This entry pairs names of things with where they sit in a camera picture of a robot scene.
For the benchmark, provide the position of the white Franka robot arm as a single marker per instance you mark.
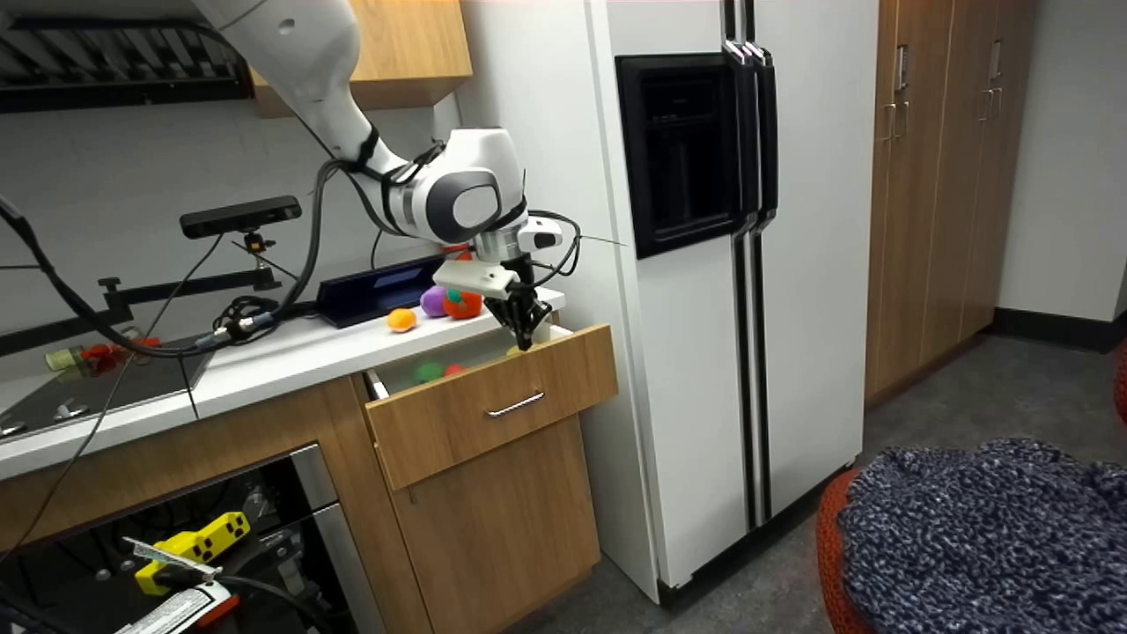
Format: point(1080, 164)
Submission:
point(317, 57)

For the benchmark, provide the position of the wooden front white drawer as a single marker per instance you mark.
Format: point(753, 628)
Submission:
point(424, 442)

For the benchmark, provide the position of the orange yellow plush toy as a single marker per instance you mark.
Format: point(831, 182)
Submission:
point(403, 323)

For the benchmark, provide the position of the wooden base cabinet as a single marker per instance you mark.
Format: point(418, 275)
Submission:
point(494, 541)

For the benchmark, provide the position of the black range hood grille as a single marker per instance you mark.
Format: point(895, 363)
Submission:
point(116, 66)

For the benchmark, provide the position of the black stereo camera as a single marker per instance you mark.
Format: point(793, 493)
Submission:
point(242, 216)

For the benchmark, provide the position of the purple plush toy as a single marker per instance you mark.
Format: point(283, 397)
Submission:
point(430, 304)

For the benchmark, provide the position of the black mat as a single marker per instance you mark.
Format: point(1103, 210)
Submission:
point(116, 387)

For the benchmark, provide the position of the white double door fridge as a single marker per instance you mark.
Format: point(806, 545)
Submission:
point(813, 295)

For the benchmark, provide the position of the pale green toy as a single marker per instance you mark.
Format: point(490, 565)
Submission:
point(61, 359)

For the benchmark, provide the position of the black fridge ice dispenser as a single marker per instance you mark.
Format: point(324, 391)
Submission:
point(681, 154)

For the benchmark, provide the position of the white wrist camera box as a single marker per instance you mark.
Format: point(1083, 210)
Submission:
point(476, 279)

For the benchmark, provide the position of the pink orange plush toy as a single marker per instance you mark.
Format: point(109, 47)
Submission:
point(453, 372)

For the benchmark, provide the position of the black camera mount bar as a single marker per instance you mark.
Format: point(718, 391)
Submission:
point(188, 286)

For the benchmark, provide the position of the dark rectangular box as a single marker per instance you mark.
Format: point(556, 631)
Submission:
point(365, 295)

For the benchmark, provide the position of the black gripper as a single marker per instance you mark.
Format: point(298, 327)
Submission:
point(519, 297)

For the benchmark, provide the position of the red tomato plush toy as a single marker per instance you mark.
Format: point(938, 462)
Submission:
point(462, 309)

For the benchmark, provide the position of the tall wooden cabinet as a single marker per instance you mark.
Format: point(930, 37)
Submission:
point(938, 232)

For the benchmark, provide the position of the yellow tool under counter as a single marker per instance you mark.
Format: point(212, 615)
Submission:
point(195, 546)

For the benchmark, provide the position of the wooden wall cabinet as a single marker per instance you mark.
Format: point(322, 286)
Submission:
point(409, 47)

